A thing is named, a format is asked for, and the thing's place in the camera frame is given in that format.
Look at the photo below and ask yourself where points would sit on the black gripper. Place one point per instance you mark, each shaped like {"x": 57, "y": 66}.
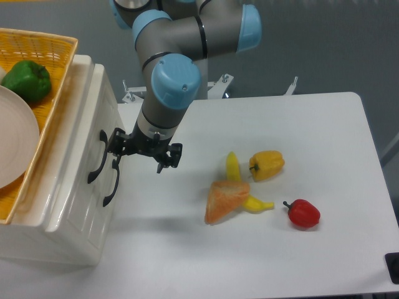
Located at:
{"x": 147, "y": 140}

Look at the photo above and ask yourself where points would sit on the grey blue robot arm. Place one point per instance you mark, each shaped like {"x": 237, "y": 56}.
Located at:
{"x": 170, "y": 37}

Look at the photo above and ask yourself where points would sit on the white drawer cabinet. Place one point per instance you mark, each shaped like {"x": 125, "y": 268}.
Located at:
{"x": 37, "y": 230}

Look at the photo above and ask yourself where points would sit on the orange toy sandwich slice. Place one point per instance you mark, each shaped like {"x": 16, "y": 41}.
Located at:
{"x": 224, "y": 197}

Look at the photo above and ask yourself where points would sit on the yellow toy banana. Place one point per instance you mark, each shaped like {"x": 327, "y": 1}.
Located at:
{"x": 251, "y": 204}

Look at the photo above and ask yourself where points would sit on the yellow toy bell pepper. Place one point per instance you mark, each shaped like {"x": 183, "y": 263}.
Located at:
{"x": 266, "y": 164}

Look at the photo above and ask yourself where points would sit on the beige plate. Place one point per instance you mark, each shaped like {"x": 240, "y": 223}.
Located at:
{"x": 19, "y": 136}

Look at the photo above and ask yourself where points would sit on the yellow woven basket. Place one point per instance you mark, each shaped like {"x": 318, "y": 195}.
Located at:
{"x": 56, "y": 53}

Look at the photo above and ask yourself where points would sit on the green toy bell pepper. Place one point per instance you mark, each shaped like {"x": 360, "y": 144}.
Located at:
{"x": 28, "y": 79}

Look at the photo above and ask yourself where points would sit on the white object in basket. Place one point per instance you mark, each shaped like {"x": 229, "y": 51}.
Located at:
{"x": 2, "y": 74}

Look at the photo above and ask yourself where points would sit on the red toy bell pepper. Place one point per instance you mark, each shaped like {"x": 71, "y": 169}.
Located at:
{"x": 302, "y": 213}

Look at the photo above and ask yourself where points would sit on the black object at edge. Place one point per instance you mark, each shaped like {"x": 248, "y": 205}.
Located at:
{"x": 392, "y": 262}

